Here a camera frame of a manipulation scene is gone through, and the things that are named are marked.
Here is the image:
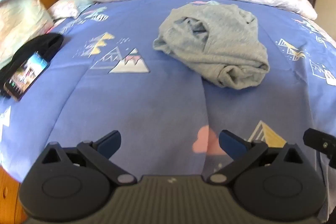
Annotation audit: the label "grey pants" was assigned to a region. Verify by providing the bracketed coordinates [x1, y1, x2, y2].
[153, 3, 270, 90]

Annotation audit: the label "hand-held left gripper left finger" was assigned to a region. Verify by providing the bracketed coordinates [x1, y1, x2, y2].
[39, 131, 137, 186]

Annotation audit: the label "smartphone with lit screen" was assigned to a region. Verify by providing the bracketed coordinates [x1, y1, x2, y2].
[4, 51, 51, 102]

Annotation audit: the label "wooden bed frame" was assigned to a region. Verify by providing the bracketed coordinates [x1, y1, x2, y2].
[0, 165, 28, 224]

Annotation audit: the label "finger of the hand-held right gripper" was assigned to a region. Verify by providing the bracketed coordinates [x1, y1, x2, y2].
[303, 128, 336, 169]

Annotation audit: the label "small white pink pillow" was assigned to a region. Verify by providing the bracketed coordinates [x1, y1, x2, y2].
[49, 0, 97, 21]

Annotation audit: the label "large pastel pillow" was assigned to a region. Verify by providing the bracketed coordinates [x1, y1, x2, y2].
[0, 0, 55, 68]

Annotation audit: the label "blue printed bed blanket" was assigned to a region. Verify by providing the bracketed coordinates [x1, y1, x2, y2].
[0, 0, 336, 219]

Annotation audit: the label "black cloth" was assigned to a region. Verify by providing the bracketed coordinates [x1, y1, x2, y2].
[0, 33, 65, 97]

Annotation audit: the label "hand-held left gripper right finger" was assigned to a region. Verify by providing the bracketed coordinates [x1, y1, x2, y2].
[206, 130, 301, 186]

